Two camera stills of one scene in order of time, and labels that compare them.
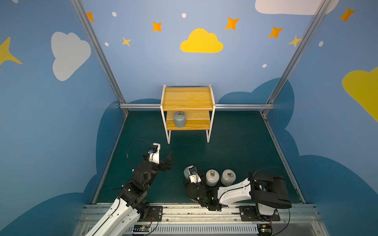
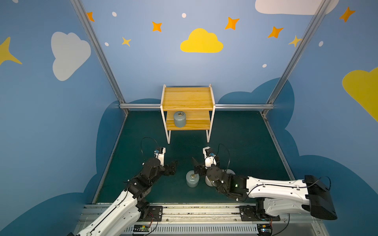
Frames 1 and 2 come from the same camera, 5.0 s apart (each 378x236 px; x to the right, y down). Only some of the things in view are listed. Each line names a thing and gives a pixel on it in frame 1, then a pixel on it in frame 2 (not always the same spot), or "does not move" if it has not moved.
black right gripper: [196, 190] to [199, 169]
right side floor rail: [283, 158] does not move
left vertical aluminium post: [100, 51] does not move
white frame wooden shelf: [197, 103] does not move
